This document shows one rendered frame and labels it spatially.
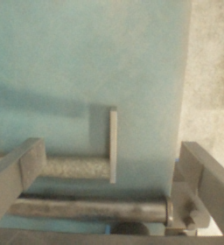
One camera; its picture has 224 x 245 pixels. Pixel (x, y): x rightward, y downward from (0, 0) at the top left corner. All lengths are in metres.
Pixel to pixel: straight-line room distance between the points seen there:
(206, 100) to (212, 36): 0.44
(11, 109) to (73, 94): 0.10
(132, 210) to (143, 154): 0.08
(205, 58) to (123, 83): 1.23
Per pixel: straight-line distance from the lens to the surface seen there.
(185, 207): 0.42
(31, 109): 0.28
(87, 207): 0.29
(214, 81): 1.49
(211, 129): 1.56
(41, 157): 0.16
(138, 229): 0.34
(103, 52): 0.25
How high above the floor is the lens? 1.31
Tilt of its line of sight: 74 degrees down
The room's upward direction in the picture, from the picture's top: 173 degrees counter-clockwise
